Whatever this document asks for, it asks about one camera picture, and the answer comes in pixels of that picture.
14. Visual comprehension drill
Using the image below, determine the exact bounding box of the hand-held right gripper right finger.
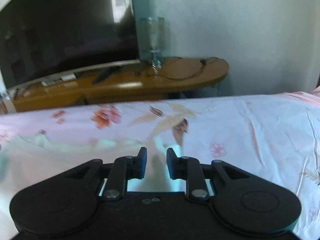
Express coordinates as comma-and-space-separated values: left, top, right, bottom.
167, 148, 250, 202

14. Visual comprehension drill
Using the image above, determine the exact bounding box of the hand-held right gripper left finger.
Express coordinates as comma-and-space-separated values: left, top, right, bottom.
64, 147, 148, 202

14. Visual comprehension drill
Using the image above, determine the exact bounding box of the white knit sweater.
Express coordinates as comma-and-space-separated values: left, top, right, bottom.
0, 134, 184, 240

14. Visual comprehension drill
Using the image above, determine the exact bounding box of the pink floral bed sheet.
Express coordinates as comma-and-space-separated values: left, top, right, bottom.
0, 91, 320, 240

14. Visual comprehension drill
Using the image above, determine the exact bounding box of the wooden television stand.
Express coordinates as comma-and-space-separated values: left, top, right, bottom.
10, 57, 230, 113

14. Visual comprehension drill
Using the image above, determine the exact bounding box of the black remote control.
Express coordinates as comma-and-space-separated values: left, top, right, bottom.
92, 66, 119, 84

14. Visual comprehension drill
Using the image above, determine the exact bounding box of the silver set-top box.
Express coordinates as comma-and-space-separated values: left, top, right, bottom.
41, 73, 77, 87

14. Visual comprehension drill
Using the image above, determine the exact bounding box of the clear glass vase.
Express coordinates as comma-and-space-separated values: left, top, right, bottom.
138, 17, 166, 71

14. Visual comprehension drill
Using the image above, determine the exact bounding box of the black flat screen television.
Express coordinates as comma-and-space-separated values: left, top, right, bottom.
0, 0, 140, 90

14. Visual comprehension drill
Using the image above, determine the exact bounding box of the black cable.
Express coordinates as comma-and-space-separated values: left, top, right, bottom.
147, 57, 221, 81

